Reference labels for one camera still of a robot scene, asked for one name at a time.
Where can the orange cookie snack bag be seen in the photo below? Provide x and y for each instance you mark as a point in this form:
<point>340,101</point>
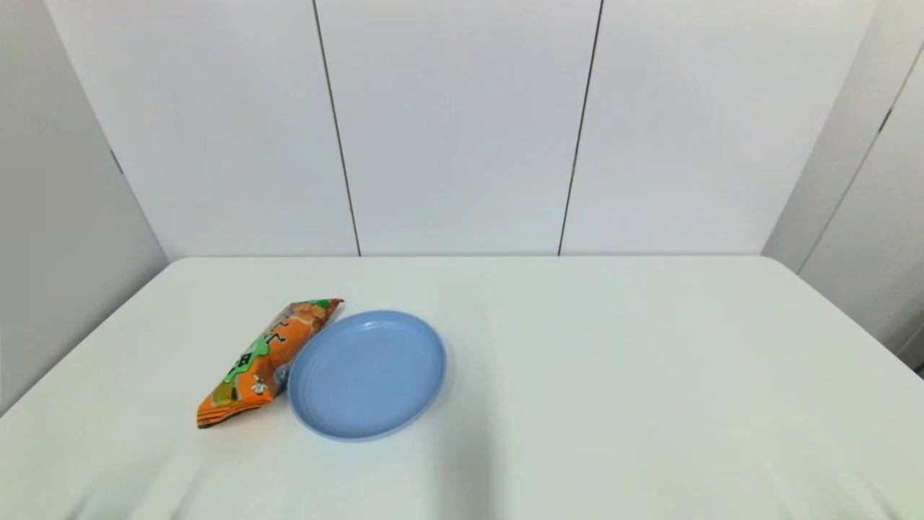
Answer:
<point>263,357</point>

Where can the blue round plate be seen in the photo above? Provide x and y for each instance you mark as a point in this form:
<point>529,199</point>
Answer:
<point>367,375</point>

